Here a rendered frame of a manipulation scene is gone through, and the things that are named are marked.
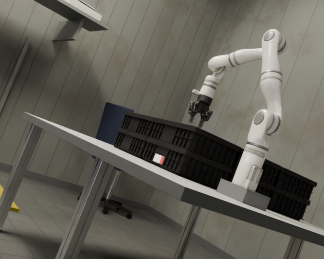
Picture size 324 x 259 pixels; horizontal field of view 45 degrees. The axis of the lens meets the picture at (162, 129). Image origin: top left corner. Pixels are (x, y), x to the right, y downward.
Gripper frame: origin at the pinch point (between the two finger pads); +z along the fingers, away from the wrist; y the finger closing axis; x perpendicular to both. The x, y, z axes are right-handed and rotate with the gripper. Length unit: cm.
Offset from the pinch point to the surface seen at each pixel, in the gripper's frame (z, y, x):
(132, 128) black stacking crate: 12.5, -12.3, 38.6
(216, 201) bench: 29, -37, -76
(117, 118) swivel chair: -2, 62, 229
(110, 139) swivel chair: 21, 65, 232
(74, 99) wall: -6, 25, 275
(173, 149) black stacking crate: 17.1, -13.9, -10.7
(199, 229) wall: 79, 186, 184
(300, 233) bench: 30, 7, -73
